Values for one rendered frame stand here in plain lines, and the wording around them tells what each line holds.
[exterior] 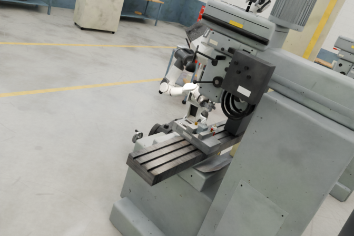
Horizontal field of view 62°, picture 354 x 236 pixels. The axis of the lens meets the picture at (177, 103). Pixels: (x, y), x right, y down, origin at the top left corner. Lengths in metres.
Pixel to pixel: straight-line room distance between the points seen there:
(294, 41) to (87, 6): 5.43
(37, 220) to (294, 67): 2.12
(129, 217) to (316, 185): 1.44
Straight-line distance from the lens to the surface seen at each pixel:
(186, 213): 2.22
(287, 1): 1.72
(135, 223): 2.46
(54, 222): 2.64
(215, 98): 1.89
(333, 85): 1.63
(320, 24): 3.53
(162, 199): 2.33
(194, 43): 2.34
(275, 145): 1.63
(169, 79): 2.32
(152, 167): 1.78
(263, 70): 1.44
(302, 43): 3.56
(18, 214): 2.69
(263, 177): 1.71
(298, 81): 1.66
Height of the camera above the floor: 1.98
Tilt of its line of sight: 23 degrees down
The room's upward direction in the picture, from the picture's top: 19 degrees clockwise
